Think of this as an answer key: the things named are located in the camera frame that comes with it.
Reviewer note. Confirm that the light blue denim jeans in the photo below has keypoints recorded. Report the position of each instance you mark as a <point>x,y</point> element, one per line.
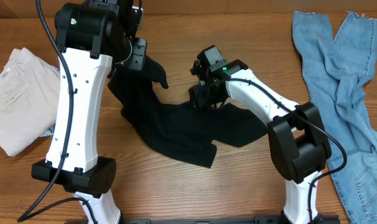
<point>335,68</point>

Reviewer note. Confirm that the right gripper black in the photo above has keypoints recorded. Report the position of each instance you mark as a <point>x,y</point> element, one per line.
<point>200,102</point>

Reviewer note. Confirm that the folded beige trousers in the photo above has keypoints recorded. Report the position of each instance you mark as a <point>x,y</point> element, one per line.
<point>29,92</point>

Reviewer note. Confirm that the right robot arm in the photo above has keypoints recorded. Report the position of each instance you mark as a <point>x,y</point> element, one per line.
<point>298,146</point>

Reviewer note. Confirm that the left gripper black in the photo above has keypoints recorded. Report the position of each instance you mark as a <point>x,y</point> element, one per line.
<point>139,46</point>

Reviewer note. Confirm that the light blue patterned folded cloth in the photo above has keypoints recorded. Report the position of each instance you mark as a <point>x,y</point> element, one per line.
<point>49,131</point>

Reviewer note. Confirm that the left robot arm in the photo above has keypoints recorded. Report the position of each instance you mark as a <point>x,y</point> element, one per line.
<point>92,41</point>

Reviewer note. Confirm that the black t-shirt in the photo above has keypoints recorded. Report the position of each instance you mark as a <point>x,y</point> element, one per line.
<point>179,131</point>

